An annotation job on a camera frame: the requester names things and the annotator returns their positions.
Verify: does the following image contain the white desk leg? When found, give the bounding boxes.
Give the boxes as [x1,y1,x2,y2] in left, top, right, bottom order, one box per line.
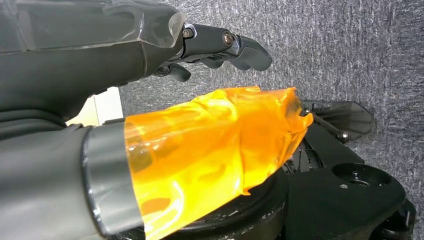
[66,86,124,127]

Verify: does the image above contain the orange translucent tape wrap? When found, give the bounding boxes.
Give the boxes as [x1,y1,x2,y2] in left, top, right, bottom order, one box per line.
[124,86,314,240]

